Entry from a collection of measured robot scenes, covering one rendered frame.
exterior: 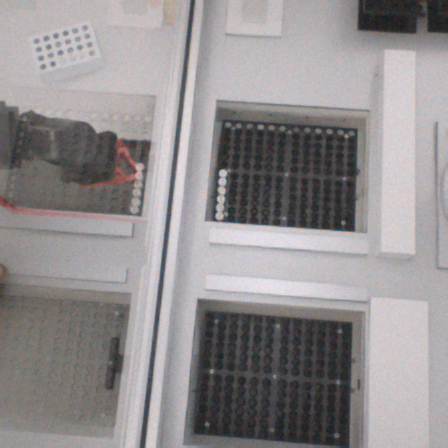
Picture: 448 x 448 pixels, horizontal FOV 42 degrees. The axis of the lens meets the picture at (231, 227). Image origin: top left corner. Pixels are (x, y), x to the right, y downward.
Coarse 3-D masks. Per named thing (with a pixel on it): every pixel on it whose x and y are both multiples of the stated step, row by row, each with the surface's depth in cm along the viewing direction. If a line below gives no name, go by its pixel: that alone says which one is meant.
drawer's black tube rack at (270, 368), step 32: (224, 320) 87; (256, 320) 90; (288, 320) 90; (320, 320) 87; (224, 352) 86; (256, 352) 89; (288, 352) 86; (320, 352) 89; (224, 384) 85; (256, 384) 88; (288, 384) 85; (320, 384) 87; (224, 416) 84; (256, 416) 83; (288, 416) 83; (320, 416) 86
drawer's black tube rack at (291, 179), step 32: (256, 128) 95; (288, 128) 95; (320, 128) 95; (352, 128) 95; (256, 160) 97; (288, 160) 94; (320, 160) 93; (352, 160) 93; (256, 192) 92; (288, 192) 92; (320, 192) 92; (352, 192) 92; (256, 224) 91; (288, 224) 94; (320, 224) 91; (352, 224) 91
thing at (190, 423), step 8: (200, 360) 91; (352, 360) 90; (192, 368) 90; (192, 376) 90; (192, 384) 90; (192, 392) 89; (352, 392) 89; (192, 400) 89; (192, 408) 89; (192, 416) 89; (192, 424) 88
